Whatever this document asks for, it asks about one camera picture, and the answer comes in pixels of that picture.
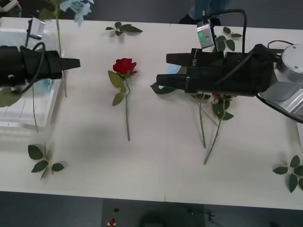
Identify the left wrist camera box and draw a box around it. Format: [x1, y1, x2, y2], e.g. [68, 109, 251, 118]
[27, 16, 46, 41]

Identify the red rose with olive leaves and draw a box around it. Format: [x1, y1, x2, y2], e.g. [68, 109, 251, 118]
[108, 58, 138, 142]

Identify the dark robot torso base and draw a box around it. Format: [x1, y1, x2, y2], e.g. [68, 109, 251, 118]
[101, 198, 216, 227]

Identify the loose green leaf twig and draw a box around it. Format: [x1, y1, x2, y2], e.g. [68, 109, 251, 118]
[215, 26, 243, 52]
[27, 142, 65, 182]
[272, 155, 303, 193]
[106, 22, 143, 37]

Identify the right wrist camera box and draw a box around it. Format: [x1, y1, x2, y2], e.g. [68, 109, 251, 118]
[196, 18, 217, 52]

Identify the pale blue flower green stem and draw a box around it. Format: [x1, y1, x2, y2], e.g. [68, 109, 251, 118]
[151, 65, 207, 149]

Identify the pale blue flower round leaf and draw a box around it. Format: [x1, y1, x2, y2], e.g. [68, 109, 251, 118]
[0, 89, 21, 108]

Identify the red rose with dark leaves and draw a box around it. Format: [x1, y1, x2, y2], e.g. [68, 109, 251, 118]
[203, 92, 235, 165]

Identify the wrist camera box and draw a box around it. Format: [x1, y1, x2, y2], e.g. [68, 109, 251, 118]
[27, 16, 46, 41]
[196, 18, 217, 52]

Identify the pale blue flower long stem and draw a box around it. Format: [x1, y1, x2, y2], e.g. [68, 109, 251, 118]
[39, 0, 94, 97]

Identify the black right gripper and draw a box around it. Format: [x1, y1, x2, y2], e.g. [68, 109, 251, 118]
[156, 48, 226, 94]

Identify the person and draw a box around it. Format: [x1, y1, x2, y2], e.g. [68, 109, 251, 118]
[178, 0, 230, 26]

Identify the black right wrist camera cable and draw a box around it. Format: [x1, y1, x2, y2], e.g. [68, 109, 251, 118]
[202, 9, 255, 85]

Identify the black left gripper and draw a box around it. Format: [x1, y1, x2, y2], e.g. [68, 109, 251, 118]
[20, 46, 80, 83]

